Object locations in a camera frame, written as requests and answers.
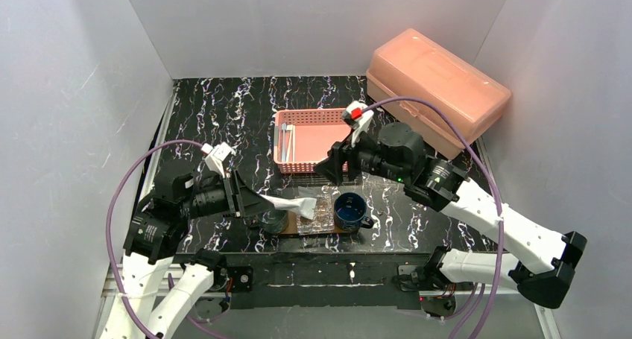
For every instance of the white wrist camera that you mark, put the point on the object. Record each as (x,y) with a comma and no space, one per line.
(214,157)
(358,117)

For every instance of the clear packaged toothbrushes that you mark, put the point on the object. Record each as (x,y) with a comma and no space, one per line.
(325,201)

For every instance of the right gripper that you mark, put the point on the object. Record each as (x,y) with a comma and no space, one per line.
(349,156)

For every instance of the pink plastic basket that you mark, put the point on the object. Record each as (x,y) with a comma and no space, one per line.
(316,130)

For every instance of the red capped toothpaste tube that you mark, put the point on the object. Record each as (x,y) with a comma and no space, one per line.
(304,207)

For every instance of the brown wooden oval tray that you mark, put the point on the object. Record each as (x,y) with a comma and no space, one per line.
(291,225)

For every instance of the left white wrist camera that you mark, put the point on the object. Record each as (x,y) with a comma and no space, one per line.
(214,157)

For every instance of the silver toothbrush in basket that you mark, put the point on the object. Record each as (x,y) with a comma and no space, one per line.
(283,142)

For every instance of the grey green mug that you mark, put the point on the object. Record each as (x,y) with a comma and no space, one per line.
(273,222)

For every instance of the dark blue mug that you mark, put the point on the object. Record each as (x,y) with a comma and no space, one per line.
(350,213)

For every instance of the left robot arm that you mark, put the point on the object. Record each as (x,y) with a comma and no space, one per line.
(159,224)

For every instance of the black capped toothpaste tube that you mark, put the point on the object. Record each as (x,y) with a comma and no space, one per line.
(309,192)

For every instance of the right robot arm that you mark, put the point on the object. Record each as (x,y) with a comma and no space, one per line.
(537,262)

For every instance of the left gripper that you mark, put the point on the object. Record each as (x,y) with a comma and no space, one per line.
(232,195)

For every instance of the large pink lidded box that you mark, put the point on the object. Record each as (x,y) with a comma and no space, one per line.
(437,90)

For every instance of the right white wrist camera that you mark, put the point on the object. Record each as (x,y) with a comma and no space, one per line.
(358,117)

